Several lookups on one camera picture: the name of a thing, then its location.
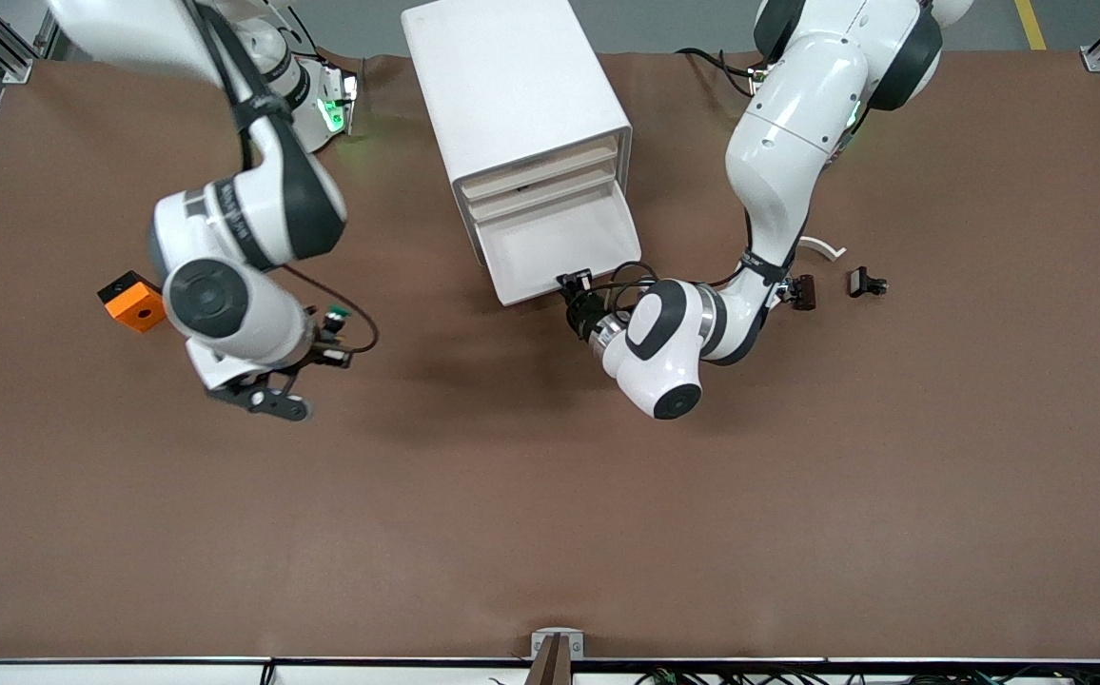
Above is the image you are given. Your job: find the orange block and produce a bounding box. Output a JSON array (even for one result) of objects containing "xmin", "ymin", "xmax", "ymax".
[{"xmin": 98, "ymin": 271, "xmax": 175, "ymax": 334}]

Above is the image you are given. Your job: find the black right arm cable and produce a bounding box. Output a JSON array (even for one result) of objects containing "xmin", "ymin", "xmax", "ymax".
[{"xmin": 190, "ymin": 0, "xmax": 382, "ymax": 358}]

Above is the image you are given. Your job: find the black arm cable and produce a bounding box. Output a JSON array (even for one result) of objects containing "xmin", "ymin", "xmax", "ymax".
[
  {"xmin": 596, "ymin": 260, "xmax": 665, "ymax": 317},
  {"xmin": 190, "ymin": 0, "xmax": 382, "ymax": 358}
]

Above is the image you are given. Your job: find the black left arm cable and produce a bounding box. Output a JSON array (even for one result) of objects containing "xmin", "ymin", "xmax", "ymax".
[{"xmin": 596, "ymin": 260, "xmax": 665, "ymax": 317}]

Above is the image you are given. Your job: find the black cable on table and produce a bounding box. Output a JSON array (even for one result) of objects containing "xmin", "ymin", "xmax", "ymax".
[{"xmin": 676, "ymin": 46, "xmax": 760, "ymax": 96}]

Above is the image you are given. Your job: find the grey metal bracket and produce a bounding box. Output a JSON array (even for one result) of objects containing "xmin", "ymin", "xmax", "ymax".
[{"xmin": 531, "ymin": 628, "xmax": 585, "ymax": 659}]

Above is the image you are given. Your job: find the brown post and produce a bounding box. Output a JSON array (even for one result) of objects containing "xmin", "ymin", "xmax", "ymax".
[{"xmin": 529, "ymin": 636, "xmax": 572, "ymax": 685}]

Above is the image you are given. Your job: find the black cable bundle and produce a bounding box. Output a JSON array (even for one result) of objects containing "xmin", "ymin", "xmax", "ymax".
[{"xmin": 636, "ymin": 666, "xmax": 1100, "ymax": 685}]

